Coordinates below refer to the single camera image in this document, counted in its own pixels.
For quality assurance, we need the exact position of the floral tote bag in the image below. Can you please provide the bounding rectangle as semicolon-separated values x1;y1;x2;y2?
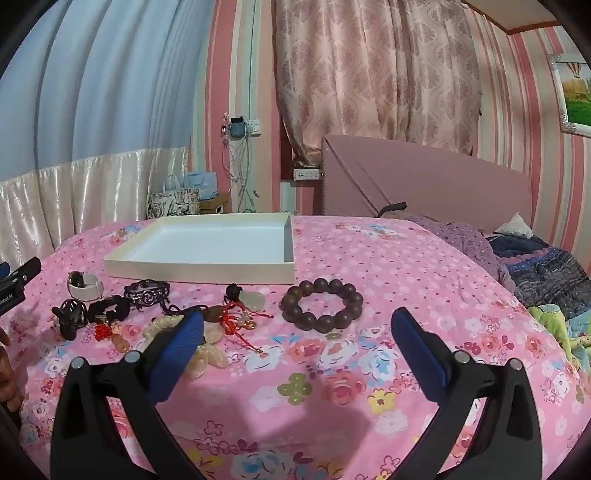
146;188;201;220

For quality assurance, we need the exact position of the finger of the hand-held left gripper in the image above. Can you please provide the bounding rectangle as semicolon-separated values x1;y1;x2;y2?
0;256;42;289

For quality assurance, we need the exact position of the purple dotted cloth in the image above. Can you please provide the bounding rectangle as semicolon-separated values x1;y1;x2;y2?
401;211;516;292

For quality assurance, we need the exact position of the amber gourd pendant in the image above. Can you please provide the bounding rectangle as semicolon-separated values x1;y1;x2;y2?
93;322;129;355

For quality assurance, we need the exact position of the white shallow tray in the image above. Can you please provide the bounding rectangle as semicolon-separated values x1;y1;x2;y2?
103;212;295;285

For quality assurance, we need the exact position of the pink patterned curtain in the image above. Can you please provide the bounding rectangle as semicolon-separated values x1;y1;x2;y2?
271;0;484;168

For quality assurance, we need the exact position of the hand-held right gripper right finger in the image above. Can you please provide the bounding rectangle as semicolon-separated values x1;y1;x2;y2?
390;307;542;480

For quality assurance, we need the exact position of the person's left hand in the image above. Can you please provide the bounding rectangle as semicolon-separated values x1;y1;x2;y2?
0;329;24;412

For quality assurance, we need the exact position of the jade pendant with black knot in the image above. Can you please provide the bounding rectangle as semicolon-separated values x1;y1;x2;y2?
224;283;267;311

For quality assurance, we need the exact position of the cream scrunchie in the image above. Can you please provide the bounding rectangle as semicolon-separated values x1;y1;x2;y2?
142;316;228;382

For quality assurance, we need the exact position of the bunch of hanging cables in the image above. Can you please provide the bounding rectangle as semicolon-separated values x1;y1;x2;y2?
221;136;258;213

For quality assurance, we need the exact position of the black woven bracelet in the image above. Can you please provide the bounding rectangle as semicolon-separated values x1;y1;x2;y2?
123;280;172;310

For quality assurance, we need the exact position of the black scrunchie bracelet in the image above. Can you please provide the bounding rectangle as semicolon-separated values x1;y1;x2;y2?
87;295;133;325

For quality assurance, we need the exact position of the cardboard box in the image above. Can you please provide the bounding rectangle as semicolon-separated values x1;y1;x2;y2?
199;193;232;214

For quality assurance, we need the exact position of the blue paper bag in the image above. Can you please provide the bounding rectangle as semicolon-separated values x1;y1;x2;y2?
182;171;221;202

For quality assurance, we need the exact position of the cream satin curtain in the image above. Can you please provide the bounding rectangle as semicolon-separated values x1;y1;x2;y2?
0;146;191;265

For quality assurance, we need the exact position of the small white pillow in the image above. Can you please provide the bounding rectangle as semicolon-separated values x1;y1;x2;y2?
494;212;534;239

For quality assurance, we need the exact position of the green cartoon quilt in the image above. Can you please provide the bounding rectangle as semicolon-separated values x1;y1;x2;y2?
528;304;591;371

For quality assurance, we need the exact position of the pink padded headboard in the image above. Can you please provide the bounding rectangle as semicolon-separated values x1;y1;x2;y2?
321;134;533;232

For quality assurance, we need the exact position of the brown wooden bead bracelet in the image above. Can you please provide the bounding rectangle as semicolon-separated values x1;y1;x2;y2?
280;278;365;330

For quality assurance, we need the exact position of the dark blue blanket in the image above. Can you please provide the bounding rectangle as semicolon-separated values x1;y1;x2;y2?
488;233;591;320

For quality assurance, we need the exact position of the red cord charm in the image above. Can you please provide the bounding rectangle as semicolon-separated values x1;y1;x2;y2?
203;302;274;357

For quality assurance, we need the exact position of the black hair claw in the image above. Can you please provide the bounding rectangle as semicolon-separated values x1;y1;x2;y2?
51;298;89;341

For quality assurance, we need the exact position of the framed wall picture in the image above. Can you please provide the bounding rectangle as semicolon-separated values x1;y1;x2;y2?
547;52;591;138

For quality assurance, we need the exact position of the blue sheer curtain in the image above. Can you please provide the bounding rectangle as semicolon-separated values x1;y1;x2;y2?
0;0;223;186

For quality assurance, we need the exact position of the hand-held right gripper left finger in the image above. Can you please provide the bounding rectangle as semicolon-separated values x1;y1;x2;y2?
50;309;206;480

